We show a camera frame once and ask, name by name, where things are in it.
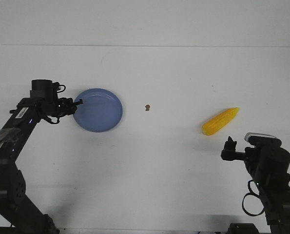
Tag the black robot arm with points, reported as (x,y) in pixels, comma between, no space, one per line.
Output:
(267,163)
(15,205)

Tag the yellow corn cob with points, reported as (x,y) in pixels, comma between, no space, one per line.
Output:
(219,121)

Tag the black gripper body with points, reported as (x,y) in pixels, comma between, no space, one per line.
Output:
(230,155)
(58,107)

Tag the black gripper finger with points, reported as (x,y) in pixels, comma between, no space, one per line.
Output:
(228,144)
(233,146)
(77,103)

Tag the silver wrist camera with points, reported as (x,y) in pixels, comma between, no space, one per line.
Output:
(256,139)

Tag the blue round plate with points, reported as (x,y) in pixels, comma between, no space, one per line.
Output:
(100,111)

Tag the small brown table stain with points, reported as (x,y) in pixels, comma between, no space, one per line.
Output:
(147,107)

